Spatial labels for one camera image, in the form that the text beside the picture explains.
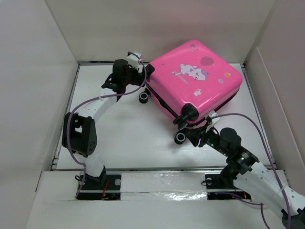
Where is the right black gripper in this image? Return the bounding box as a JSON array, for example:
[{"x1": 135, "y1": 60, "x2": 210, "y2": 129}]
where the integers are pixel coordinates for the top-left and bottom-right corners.
[{"x1": 183, "y1": 122, "x2": 229, "y2": 156}]

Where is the pink hard-shell suitcase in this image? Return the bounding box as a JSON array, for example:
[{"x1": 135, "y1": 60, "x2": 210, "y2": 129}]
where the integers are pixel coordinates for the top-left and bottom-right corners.
[{"x1": 139, "y1": 40, "x2": 243, "y2": 145}]

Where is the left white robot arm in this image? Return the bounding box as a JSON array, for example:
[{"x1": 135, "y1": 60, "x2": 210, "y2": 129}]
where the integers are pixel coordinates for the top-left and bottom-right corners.
[{"x1": 62, "y1": 59, "x2": 155, "y2": 189}]

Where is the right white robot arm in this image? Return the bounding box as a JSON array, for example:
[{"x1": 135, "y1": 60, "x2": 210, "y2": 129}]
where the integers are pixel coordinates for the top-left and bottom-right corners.
[{"x1": 184, "y1": 127, "x2": 305, "y2": 229}]

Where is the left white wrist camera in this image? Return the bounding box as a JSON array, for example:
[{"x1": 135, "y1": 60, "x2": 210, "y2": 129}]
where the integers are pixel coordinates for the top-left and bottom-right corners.
[{"x1": 126, "y1": 52, "x2": 142, "y2": 70}]

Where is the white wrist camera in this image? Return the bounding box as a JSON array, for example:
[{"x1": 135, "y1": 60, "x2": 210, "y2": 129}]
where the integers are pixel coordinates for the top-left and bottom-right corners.
[
  {"x1": 205, "y1": 110, "x2": 220, "y2": 133},
  {"x1": 126, "y1": 52, "x2": 142, "y2": 70}
]

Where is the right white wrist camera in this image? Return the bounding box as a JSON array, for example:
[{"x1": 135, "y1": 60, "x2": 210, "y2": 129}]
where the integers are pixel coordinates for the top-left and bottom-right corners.
[{"x1": 205, "y1": 110, "x2": 220, "y2": 133}]

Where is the metal base rail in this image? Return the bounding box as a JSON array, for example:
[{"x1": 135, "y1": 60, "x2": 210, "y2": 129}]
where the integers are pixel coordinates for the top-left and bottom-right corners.
[{"x1": 50, "y1": 164, "x2": 277, "y2": 201}]

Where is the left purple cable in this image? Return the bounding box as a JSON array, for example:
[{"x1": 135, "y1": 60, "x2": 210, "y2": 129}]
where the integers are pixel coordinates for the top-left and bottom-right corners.
[{"x1": 66, "y1": 51, "x2": 147, "y2": 198}]

